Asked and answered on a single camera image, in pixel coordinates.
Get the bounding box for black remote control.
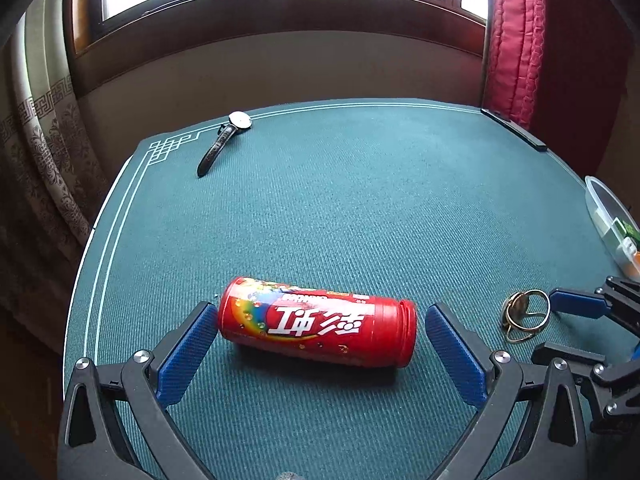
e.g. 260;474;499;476
480;108;548;153

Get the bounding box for white wall charger plug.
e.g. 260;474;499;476
620;237;638;260

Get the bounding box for beige patterned curtain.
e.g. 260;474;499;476
1;0;108;352

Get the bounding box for red quilted curtain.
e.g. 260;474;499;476
483;0;547;129

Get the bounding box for black strap wristwatch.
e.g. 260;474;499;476
196;110;253;178

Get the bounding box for green jar-shaped tin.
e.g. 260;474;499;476
613;218;640;246

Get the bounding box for green table mat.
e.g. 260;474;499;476
64;100;617;479

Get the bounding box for brass key rings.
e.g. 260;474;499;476
501;288;552;345

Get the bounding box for clear plastic bowl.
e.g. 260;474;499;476
585;176;639;282

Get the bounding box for brown wooden window frame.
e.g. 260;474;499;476
63;0;488;96

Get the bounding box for red cylindrical can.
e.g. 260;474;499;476
217;278;418;368

